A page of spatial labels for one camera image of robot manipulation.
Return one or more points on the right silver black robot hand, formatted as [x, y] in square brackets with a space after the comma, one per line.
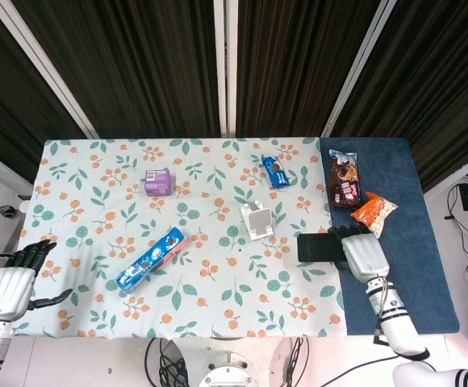
[365, 254]

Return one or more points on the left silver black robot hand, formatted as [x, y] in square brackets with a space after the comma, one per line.
[8, 290]

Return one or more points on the black smartphone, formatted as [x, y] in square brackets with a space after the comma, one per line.
[318, 246]

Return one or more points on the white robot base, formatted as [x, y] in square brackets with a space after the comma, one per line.
[228, 373]

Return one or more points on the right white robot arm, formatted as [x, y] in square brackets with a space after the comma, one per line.
[399, 330]

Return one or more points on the white phone stand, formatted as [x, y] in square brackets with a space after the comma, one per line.
[257, 221]

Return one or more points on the orange snack bag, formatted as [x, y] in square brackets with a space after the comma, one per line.
[373, 213]

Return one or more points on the dark blue mat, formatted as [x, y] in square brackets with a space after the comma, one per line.
[415, 258]

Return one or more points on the brown snack bag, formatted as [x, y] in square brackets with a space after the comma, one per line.
[345, 181]

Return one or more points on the small blue Oreo packet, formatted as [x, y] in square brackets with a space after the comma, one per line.
[276, 171]

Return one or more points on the long blue Oreo box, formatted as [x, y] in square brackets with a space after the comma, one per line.
[151, 260]

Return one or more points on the floral fruit print tablecloth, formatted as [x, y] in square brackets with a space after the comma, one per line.
[201, 306]

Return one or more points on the purple carton box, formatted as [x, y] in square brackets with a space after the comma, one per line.
[159, 183]

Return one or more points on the dark pleated curtain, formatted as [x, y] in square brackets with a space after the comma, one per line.
[145, 60]

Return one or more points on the white slanted frame bar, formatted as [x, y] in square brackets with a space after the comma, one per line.
[361, 68]
[40, 60]

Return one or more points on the white upright frame bar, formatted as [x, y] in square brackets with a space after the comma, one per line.
[225, 64]

